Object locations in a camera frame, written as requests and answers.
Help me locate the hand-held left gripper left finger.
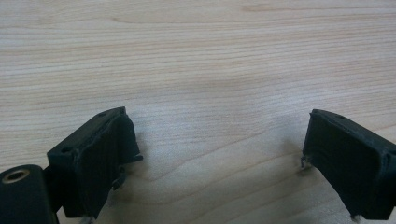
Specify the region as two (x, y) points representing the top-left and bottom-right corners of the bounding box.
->
(46, 106), (144, 219)

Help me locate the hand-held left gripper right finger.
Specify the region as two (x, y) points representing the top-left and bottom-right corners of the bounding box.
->
(300, 108), (396, 221)

